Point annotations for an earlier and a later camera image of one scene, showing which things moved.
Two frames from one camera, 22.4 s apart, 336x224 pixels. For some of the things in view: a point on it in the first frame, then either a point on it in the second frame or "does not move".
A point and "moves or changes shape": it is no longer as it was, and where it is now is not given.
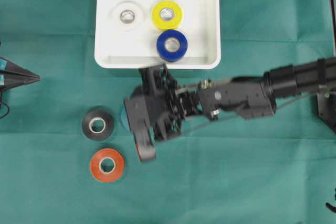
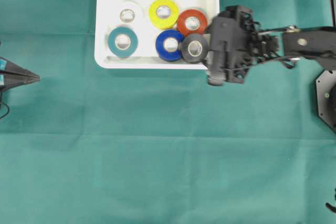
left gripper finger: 9,66 does not move
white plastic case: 145,22 does not move
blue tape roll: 168,56 does not move
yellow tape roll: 164,24 moves or changes shape
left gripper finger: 8,81 does not move
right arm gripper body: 167,102 → 257,44
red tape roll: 117,170 → 184,15
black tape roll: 98,114 → 194,48
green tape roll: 123,119 → 134,41
